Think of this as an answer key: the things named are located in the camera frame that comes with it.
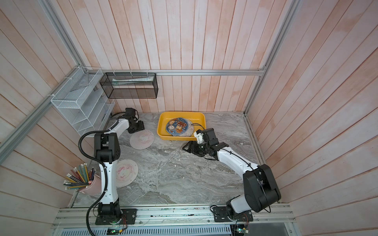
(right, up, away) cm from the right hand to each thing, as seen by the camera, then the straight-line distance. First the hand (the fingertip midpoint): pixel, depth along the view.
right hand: (186, 148), depth 85 cm
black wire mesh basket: (-42, +44, +22) cm, 64 cm away
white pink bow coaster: (-37, -15, +4) cm, 40 cm away
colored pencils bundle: (-57, -14, -9) cm, 59 cm away
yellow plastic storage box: (+10, +19, +29) cm, 36 cm away
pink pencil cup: (-47, -19, -11) cm, 52 cm away
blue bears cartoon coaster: (-5, +13, +23) cm, 27 cm away
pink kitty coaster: (-32, +4, +19) cm, 38 cm away
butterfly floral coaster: (+3, +11, +22) cm, 25 cm away
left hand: (-34, +11, +24) cm, 43 cm away
